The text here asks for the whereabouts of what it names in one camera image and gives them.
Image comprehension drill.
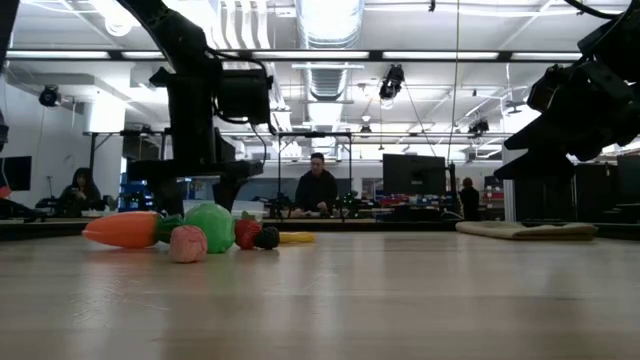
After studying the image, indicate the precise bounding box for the small red toy berry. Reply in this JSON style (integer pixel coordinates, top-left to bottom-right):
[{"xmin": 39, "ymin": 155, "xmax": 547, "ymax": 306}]
[{"xmin": 234, "ymin": 210, "xmax": 264, "ymax": 251}]

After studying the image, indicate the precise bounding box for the black toy blackberry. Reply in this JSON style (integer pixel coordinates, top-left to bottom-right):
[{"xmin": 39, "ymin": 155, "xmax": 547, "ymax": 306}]
[{"xmin": 254, "ymin": 226, "xmax": 281, "ymax": 251}]

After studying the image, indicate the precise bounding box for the black hanging spotlight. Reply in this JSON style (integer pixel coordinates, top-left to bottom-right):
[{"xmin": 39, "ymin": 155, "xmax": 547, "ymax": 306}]
[{"xmin": 378, "ymin": 63, "xmax": 406, "ymax": 101}]

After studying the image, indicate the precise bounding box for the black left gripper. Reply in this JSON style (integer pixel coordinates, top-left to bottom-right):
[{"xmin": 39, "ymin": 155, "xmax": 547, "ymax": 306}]
[{"xmin": 127, "ymin": 67, "xmax": 264, "ymax": 217}]

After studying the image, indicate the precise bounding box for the black round wall camera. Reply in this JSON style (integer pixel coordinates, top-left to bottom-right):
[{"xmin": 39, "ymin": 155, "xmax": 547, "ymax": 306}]
[{"xmin": 38, "ymin": 84, "xmax": 62, "ymax": 109}]

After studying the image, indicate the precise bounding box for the black aluminium table frame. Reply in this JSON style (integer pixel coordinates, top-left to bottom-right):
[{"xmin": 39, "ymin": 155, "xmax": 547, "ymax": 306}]
[{"xmin": 0, "ymin": 0, "xmax": 640, "ymax": 236}]

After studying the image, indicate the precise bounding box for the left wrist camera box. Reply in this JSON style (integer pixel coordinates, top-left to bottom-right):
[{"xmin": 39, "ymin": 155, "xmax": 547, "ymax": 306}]
[{"xmin": 217, "ymin": 67, "xmax": 275, "ymax": 126}]

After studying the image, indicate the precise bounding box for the pink toy ball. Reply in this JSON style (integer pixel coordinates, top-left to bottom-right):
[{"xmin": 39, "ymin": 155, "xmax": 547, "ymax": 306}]
[{"xmin": 169, "ymin": 224, "xmax": 209, "ymax": 265}]

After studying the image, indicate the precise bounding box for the green leafy toy vegetable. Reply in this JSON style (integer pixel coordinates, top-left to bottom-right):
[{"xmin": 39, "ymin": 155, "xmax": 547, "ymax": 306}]
[{"xmin": 183, "ymin": 202, "xmax": 236, "ymax": 255}]

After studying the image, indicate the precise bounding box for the black monitor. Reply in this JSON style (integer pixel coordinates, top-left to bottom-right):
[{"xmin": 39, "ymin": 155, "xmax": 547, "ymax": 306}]
[
  {"xmin": 382, "ymin": 153, "xmax": 447, "ymax": 197},
  {"xmin": 0, "ymin": 155, "xmax": 33, "ymax": 192}
]

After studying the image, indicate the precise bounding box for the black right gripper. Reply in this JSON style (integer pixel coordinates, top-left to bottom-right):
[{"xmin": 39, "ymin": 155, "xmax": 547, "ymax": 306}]
[{"xmin": 493, "ymin": 59, "xmax": 640, "ymax": 181}]

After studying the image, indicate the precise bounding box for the orange toy carrot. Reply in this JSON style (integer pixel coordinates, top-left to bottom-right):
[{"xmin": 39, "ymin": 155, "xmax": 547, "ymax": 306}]
[{"xmin": 82, "ymin": 210, "xmax": 184, "ymax": 250}]

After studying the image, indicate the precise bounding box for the tan folded cloth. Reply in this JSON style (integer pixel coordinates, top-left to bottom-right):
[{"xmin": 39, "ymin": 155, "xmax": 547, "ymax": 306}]
[{"xmin": 455, "ymin": 221, "xmax": 599, "ymax": 241}]

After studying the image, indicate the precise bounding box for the yellow toy banana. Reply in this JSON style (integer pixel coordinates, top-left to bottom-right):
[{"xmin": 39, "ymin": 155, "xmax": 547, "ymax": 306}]
[{"xmin": 278, "ymin": 231, "xmax": 317, "ymax": 245}]

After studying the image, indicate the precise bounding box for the person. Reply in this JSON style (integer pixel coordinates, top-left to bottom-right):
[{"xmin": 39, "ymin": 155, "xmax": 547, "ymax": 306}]
[
  {"xmin": 57, "ymin": 167, "xmax": 106, "ymax": 217},
  {"xmin": 294, "ymin": 152, "xmax": 339, "ymax": 217},
  {"xmin": 459, "ymin": 177, "xmax": 481, "ymax": 221}
]

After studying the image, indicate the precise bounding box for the silver ventilation duct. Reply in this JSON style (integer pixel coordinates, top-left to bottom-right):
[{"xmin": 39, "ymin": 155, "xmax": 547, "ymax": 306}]
[{"xmin": 294, "ymin": 0, "xmax": 366, "ymax": 101}]

